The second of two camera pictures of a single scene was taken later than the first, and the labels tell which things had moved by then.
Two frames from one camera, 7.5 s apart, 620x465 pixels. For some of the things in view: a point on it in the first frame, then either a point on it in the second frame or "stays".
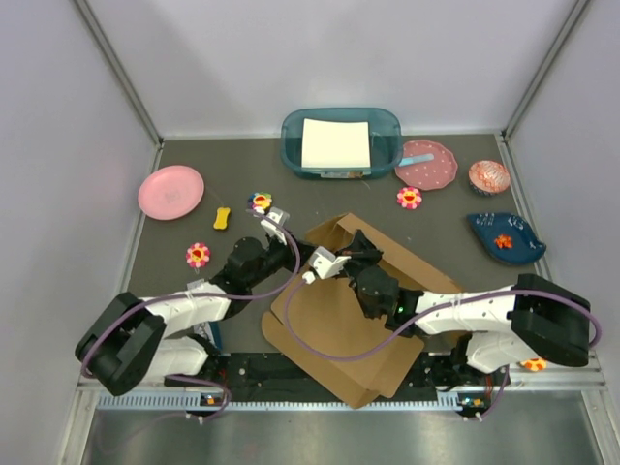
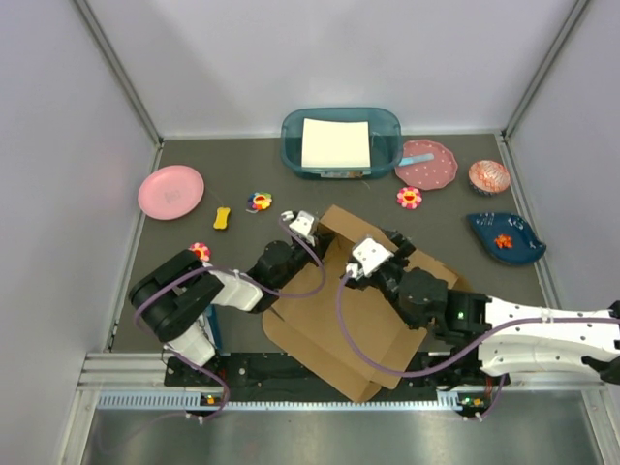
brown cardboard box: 320,321 stays
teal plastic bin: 386,141 stays
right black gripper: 360,249 to 404,248
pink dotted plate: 429,174 stays
